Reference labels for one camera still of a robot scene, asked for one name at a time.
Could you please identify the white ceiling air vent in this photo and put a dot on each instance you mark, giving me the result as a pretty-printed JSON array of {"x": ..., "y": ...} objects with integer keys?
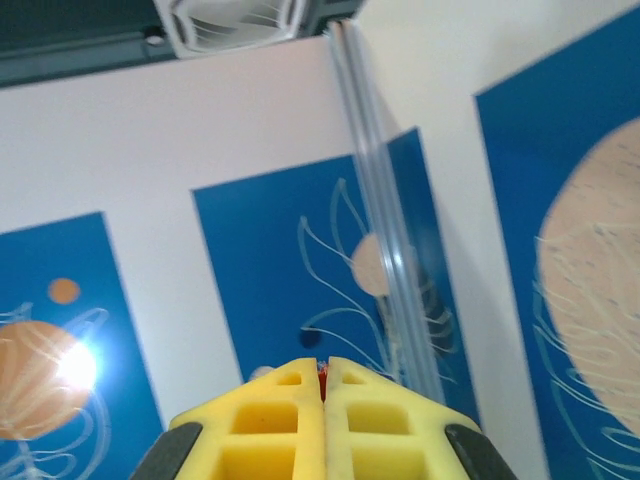
[{"x": 235, "y": 30}]

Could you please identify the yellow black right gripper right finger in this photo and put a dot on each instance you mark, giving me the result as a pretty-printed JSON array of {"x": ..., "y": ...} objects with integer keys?
[{"x": 390, "y": 425}]

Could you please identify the aluminium frame post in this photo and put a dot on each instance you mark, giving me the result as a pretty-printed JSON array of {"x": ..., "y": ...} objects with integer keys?
[{"x": 392, "y": 250}]

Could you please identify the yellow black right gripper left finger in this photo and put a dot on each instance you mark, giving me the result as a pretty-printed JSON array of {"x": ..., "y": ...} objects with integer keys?
[{"x": 260, "y": 425}]

